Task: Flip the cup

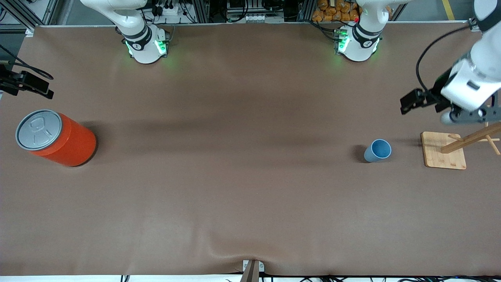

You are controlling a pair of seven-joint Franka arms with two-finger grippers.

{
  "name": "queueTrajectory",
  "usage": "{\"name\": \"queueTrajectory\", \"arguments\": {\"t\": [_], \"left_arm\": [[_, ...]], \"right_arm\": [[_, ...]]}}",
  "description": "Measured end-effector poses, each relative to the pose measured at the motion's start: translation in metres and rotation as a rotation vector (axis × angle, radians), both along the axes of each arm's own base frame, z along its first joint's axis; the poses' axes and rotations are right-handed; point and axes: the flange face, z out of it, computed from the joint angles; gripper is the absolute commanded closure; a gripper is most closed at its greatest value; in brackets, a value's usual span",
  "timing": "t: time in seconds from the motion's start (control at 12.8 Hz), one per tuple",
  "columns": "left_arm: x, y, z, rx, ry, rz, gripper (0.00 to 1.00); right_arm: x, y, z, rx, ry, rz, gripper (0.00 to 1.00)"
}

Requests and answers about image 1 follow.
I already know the blue plastic cup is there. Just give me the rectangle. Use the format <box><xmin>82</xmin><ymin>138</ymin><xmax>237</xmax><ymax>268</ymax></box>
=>
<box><xmin>364</xmin><ymin>139</ymin><xmax>392</xmax><ymax>163</ymax></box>

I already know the wooden cup rack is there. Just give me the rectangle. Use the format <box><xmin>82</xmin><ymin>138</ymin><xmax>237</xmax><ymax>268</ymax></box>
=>
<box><xmin>421</xmin><ymin>105</ymin><xmax>501</xmax><ymax>170</ymax></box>

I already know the orange can with grey lid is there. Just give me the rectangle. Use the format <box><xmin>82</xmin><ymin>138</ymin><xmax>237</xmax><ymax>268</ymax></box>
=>
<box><xmin>16</xmin><ymin>109</ymin><xmax>97</xmax><ymax>168</ymax></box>

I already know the orange snack packet pile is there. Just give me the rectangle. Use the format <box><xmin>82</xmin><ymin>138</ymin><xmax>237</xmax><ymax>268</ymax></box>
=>
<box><xmin>312</xmin><ymin>0</ymin><xmax>360</xmax><ymax>23</ymax></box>

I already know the white power strip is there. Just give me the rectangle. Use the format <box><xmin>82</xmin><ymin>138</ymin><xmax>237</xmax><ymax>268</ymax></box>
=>
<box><xmin>155</xmin><ymin>0</ymin><xmax>196</xmax><ymax>24</ymax></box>

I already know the brown table cloth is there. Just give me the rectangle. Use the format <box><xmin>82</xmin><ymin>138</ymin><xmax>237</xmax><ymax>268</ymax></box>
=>
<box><xmin>0</xmin><ymin>22</ymin><xmax>501</xmax><ymax>277</ymax></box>

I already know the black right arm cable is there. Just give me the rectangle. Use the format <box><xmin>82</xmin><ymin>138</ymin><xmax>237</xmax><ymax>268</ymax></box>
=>
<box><xmin>0</xmin><ymin>44</ymin><xmax>54</xmax><ymax>81</ymax></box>

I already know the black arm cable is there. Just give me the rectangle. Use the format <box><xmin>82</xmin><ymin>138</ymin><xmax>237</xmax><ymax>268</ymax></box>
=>
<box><xmin>415</xmin><ymin>25</ymin><xmax>476</xmax><ymax>93</ymax></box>
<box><xmin>0</xmin><ymin>44</ymin><xmax>54</xmax><ymax>81</ymax></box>

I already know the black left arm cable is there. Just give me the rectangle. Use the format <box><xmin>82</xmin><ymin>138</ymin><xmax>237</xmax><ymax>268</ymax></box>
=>
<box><xmin>415</xmin><ymin>25</ymin><xmax>476</xmax><ymax>93</ymax></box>

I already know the metal table clamp bracket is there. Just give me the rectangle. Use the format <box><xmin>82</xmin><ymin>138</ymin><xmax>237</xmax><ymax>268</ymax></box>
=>
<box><xmin>240</xmin><ymin>259</ymin><xmax>265</xmax><ymax>282</ymax></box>

